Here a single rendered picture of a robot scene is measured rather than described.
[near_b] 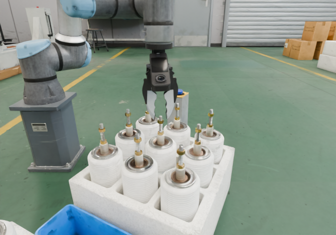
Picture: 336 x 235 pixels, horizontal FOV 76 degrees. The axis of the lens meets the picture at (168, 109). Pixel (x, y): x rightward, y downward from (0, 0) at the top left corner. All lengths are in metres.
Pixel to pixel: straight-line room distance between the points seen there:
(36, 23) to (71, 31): 3.31
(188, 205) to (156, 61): 0.35
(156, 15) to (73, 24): 0.48
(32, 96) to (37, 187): 0.35
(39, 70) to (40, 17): 3.36
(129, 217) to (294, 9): 6.12
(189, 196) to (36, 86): 0.70
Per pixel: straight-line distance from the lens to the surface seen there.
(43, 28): 4.27
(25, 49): 0.94
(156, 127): 0.79
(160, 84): 0.50
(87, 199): 0.68
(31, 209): 0.94
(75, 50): 0.97
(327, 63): 3.55
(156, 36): 0.55
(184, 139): 0.74
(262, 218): 0.85
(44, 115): 0.96
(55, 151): 1.02
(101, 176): 0.64
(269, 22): 6.14
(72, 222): 0.75
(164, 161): 0.65
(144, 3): 0.57
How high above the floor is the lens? 0.60
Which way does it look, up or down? 22 degrees down
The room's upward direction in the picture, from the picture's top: straight up
